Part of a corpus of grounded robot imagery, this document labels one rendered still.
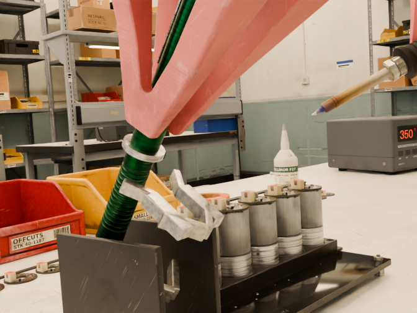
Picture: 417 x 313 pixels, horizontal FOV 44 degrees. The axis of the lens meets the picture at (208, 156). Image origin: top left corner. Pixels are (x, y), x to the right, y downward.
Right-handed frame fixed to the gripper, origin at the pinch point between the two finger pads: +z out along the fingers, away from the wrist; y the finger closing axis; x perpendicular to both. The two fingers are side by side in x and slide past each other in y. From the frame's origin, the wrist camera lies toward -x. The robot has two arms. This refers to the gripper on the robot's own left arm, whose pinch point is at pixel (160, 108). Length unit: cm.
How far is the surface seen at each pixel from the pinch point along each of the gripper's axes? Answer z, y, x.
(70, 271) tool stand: 7.0, 1.7, -0.1
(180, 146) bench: 122, -238, -164
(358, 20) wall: 23, -514, -203
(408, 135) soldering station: 12, -75, -8
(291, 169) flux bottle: 19, -50, -14
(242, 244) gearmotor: 9.4, -11.3, 0.3
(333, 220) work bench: 15.9, -36.3, -2.2
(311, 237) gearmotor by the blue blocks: 10.3, -19.1, 1.5
